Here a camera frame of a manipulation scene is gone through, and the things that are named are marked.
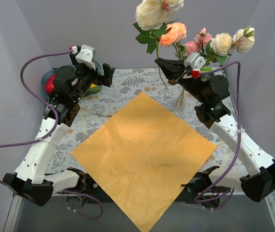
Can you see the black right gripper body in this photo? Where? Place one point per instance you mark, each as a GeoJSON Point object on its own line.
{"type": "Point", "coordinates": [182, 73]}

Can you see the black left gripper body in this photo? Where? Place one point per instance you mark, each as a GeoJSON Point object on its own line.
{"type": "Point", "coordinates": [95, 73]}

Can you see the cream printed ribbon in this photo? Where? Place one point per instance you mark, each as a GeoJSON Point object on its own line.
{"type": "Point", "coordinates": [86, 116]}

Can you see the green leafy stem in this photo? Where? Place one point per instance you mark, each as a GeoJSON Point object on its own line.
{"type": "Point", "coordinates": [151, 19]}

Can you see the orange wrapping paper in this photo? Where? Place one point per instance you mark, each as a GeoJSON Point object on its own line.
{"type": "Point", "coordinates": [141, 158]}

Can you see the white rose stem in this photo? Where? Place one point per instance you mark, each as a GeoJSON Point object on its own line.
{"type": "Point", "coordinates": [222, 45]}

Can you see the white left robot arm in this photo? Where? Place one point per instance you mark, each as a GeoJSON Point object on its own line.
{"type": "Point", "coordinates": [66, 86]}

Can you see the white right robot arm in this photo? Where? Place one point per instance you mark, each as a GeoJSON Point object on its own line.
{"type": "Point", "coordinates": [252, 170]}

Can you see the clear glass vase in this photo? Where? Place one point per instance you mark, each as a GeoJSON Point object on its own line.
{"type": "Point", "coordinates": [180, 102]}

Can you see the teal plastic fruit bowl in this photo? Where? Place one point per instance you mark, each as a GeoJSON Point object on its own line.
{"type": "Point", "coordinates": [51, 72]}

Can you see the floral patterned table mat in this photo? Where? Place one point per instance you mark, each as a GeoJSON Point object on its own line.
{"type": "Point", "coordinates": [126, 85]}

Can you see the black green product box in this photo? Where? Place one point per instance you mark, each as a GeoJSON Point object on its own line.
{"type": "Point", "coordinates": [206, 70]}

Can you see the red apple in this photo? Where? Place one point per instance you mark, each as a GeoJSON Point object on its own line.
{"type": "Point", "coordinates": [49, 85]}

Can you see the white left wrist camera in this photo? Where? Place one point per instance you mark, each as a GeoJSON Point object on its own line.
{"type": "Point", "coordinates": [83, 55]}

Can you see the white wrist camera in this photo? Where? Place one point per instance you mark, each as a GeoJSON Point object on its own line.
{"type": "Point", "coordinates": [193, 64]}
{"type": "Point", "coordinates": [83, 55]}

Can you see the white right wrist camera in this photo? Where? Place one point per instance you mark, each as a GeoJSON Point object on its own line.
{"type": "Point", "coordinates": [193, 64]}

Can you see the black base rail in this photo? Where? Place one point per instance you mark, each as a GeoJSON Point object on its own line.
{"type": "Point", "coordinates": [75, 181]}

